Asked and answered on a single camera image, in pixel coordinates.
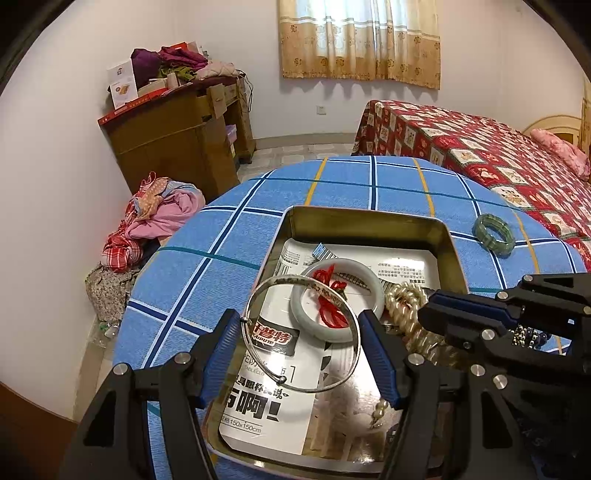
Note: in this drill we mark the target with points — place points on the cream wooden headboard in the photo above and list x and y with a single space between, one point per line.
554 122

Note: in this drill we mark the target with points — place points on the pile of magenta clothes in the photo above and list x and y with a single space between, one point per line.
182 60

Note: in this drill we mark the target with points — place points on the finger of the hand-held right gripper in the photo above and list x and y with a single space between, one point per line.
545 290
457 307

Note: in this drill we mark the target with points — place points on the beige patterned curtain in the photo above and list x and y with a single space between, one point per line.
346 46

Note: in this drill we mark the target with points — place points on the white jade bangle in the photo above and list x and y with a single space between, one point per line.
297 310

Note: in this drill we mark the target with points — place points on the brown wooden desk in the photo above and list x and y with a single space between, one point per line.
161 147

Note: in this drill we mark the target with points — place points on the pink pillow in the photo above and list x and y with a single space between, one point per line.
558 147

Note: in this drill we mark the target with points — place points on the pink tin box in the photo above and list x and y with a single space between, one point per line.
360 221

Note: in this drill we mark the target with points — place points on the bed with red quilt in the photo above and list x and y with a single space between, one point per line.
485 152

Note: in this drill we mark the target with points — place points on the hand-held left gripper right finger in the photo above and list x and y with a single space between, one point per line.
379 360

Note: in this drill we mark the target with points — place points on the pink cloth pile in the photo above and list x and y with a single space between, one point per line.
157 217

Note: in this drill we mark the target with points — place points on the pink quilted cloth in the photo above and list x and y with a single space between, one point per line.
217 71

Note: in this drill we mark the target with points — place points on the floral fabric bundle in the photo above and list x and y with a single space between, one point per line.
108 290

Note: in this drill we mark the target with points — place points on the white printed carton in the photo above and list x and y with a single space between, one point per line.
122 85

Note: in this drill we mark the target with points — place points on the clear plastic bottles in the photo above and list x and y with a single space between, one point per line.
104 330

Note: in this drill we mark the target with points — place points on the printed paper sheet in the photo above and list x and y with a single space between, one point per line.
268 415

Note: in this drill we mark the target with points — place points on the red flat box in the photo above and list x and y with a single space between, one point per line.
134 107

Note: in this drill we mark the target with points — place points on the thin silver bangle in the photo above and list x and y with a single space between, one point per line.
295 279

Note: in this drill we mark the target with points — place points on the purple cloth bag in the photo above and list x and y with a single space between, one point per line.
145 67

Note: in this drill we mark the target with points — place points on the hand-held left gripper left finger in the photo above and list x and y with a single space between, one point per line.
219 364

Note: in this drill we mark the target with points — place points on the pink box in desk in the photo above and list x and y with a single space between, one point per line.
232 141

